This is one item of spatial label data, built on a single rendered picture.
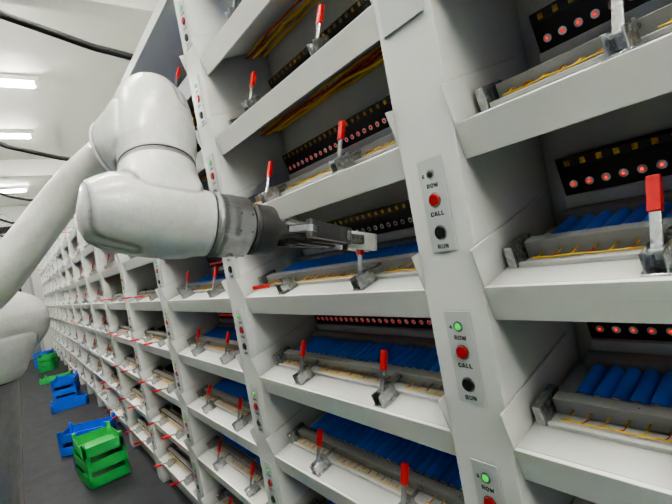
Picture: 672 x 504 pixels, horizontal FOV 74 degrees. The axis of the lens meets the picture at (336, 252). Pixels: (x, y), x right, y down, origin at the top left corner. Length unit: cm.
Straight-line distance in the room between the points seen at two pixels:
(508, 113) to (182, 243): 41
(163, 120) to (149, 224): 16
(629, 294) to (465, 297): 18
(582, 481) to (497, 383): 13
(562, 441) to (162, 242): 53
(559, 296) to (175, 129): 51
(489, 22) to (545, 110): 23
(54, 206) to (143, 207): 23
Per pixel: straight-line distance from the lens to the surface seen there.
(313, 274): 96
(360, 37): 72
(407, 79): 63
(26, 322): 108
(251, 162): 120
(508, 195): 64
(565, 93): 51
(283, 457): 120
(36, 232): 78
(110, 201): 56
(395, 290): 68
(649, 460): 59
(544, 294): 53
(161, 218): 56
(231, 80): 126
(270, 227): 63
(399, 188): 92
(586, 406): 64
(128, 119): 66
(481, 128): 56
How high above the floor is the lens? 101
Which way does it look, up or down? 1 degrees down
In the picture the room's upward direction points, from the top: 10 degrees counter-clockwise
